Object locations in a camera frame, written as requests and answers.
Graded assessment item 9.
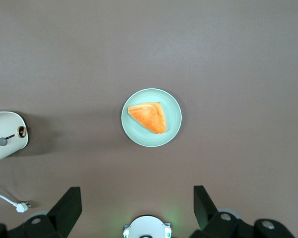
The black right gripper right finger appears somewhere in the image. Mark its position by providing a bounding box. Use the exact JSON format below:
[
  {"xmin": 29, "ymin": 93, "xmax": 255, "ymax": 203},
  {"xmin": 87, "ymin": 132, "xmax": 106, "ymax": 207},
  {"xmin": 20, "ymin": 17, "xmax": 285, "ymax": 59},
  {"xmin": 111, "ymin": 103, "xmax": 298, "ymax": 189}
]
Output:
[{"xmin": 193, "ymin": 185, "xmax": 219, "ymax": 233}]

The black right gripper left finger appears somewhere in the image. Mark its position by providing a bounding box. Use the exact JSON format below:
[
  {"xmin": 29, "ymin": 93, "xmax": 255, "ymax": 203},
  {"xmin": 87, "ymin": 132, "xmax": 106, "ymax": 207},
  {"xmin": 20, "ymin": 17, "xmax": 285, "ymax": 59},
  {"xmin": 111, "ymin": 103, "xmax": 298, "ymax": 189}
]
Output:
[{"xmin": 46, "ymin": 187, "xmax": 83, "ymax": 238}]

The cream white toaster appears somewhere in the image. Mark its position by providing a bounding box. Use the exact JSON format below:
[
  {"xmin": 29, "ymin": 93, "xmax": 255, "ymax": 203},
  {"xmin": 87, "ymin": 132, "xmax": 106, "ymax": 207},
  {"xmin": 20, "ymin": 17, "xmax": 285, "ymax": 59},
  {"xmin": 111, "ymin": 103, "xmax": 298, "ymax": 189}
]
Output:
[{"xmin": 0, "ymin": 111, "xmax": 29, "ymax": 166}]

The pale green round plate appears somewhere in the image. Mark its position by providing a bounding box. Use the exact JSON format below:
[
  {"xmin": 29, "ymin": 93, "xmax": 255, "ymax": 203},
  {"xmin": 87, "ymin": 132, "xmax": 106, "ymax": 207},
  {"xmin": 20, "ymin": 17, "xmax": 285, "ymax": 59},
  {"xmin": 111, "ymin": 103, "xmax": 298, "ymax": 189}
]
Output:
[{"xmin": 121, "ymin": 88, "xmax": 182, "ymax": 148}]

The orange triangular toast piece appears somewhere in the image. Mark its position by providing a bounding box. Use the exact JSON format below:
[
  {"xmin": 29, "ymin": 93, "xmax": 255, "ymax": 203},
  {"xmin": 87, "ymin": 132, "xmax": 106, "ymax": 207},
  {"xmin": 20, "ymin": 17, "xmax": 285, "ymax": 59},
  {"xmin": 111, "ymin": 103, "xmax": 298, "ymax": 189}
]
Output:
[{"xmin": 127, "ymin": 101, "xmax": 167, "ymax": 134}]

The brown table cover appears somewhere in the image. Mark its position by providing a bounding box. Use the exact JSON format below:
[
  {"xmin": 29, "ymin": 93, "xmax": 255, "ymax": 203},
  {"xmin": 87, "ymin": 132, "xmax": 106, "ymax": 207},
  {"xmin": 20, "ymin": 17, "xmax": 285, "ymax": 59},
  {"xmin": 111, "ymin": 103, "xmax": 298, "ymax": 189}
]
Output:
[{"xmin": 0, "ymin": 0, "xmax": 298, "ymax": 238}]

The white toaster power cable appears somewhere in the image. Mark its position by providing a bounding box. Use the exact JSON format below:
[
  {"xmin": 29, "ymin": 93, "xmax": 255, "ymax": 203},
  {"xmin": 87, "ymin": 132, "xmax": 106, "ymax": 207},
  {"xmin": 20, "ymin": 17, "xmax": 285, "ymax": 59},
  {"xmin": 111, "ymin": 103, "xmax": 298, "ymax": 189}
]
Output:
[{"xmin": 0, "ymin": 192, "xmax": 29, "ymax": 213}]

